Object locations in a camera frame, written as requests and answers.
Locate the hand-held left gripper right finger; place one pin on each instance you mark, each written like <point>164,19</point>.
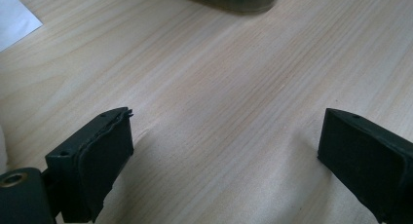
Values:
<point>363,156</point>

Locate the white paper sheet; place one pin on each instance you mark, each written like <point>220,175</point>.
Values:
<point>13,19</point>

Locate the clear plastic storage box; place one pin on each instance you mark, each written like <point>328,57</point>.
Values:
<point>227,1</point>

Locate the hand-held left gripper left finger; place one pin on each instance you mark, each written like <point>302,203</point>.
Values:
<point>94,162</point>

